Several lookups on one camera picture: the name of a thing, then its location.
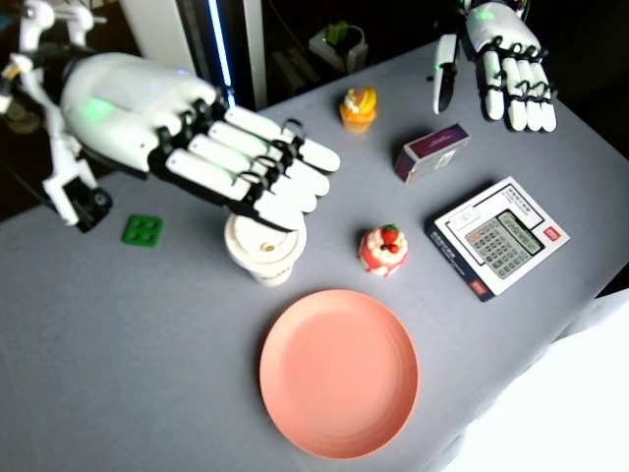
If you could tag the white column with blue light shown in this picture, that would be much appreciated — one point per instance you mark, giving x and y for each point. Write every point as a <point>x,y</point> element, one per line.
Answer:
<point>157,29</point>

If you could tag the green block with four holes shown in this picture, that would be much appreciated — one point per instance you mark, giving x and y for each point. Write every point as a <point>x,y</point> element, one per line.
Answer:
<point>142,231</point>

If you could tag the toy orange cupcake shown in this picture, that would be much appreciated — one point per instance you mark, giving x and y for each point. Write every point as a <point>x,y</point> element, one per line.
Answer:
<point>359,113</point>

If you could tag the purple and white small box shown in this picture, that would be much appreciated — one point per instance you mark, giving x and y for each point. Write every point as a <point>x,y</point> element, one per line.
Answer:
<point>432,147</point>

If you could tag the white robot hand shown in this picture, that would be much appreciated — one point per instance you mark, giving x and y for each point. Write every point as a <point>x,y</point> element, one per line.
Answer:
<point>496,29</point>
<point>123,98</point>

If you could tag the pink round plate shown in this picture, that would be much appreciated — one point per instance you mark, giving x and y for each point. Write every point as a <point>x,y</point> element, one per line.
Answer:
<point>339,373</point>

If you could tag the grey power strip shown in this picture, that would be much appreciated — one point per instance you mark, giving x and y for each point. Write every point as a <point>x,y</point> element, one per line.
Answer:
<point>344,54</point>

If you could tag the calculator box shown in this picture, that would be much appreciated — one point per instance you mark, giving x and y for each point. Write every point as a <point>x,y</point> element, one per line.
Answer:
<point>501,241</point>

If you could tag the grey tablecloth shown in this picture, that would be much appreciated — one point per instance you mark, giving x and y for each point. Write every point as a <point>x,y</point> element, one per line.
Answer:
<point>147,344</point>

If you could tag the wrist camera on white bracket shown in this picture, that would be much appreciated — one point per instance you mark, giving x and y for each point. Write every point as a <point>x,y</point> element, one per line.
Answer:
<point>91,202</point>

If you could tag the toy strawberry cake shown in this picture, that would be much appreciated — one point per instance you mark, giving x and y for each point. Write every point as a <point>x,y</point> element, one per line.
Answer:
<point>381,255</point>

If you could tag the cream paper cup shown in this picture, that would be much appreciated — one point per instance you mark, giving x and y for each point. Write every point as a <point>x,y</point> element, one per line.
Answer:
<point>268,263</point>

